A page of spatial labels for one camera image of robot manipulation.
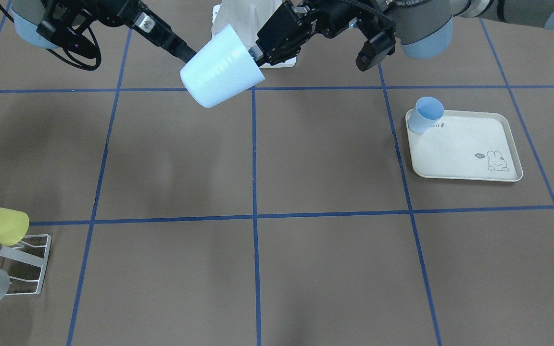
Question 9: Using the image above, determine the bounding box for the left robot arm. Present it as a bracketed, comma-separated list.
[249, 0, 554, 72]

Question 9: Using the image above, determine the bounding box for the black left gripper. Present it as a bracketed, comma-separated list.
[249, 0, 396, 66]

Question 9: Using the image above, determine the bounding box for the brown paper table cover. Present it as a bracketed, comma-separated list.
[0, 13, 554, 346]

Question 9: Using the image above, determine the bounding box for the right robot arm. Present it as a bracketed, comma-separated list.
[0, 0, 196, 72]

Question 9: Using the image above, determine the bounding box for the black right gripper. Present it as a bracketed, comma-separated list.
[41, 0, 197, 63]

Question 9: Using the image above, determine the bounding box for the white wire cup rack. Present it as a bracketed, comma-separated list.
[0, 234, 52, 296]

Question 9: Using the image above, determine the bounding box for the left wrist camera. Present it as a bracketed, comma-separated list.
[355, 31, 396, 72]

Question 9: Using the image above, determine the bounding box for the blue cup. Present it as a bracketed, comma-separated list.
[180, 24, 264, 108]
[407, 96, 445, 133]

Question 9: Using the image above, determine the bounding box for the beige serving tray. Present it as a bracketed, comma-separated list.
[406, 110, 523, 183]

